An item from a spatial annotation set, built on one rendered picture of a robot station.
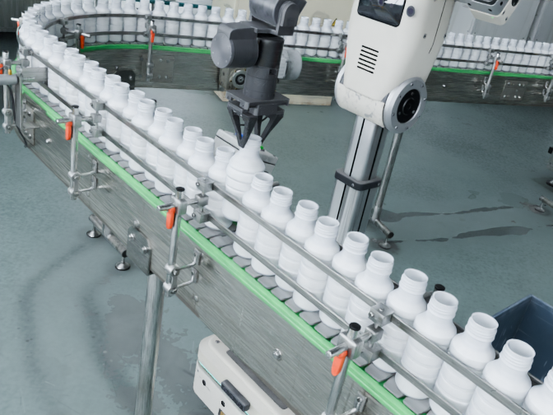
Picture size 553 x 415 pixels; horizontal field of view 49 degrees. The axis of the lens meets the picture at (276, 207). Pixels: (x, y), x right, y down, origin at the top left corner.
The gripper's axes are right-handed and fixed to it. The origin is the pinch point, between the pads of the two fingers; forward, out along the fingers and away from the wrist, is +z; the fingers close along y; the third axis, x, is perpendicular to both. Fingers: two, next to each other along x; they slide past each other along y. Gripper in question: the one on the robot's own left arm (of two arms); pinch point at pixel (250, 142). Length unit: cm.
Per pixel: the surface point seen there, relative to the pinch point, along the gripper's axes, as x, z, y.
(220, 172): 4.2, 7.9, -2.5
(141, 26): 141, 15, 58
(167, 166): 20.9, 14.0, -3.5
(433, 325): -47.8, 7.5, -3.3
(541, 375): -50, 41, 52
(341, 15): 287, 38, 335
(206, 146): 9.9, 4.9, -2.4
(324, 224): -22.4, 5.5, -0.6
